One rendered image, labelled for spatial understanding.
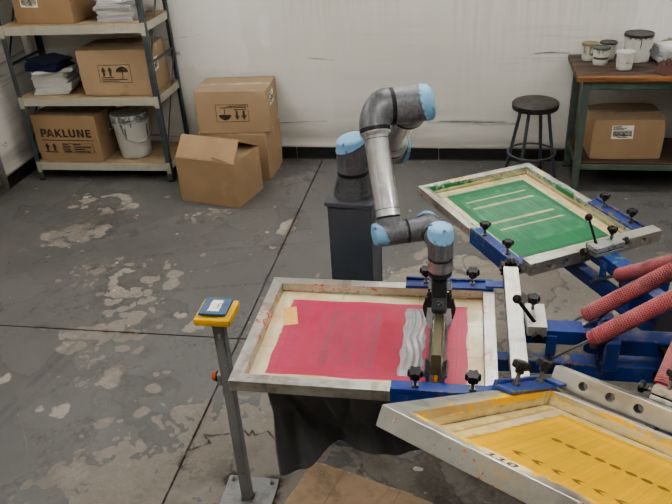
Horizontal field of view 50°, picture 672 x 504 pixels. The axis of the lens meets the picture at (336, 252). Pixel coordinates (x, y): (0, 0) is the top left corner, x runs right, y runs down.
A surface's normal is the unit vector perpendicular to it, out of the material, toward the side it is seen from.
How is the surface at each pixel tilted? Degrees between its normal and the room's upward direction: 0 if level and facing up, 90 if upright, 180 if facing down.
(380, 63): 90
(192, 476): 0
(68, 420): 0
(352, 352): 0
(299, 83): 90
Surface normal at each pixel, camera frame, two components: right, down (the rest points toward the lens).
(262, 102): -0.07, 0.47
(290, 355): -0.06, -0.87
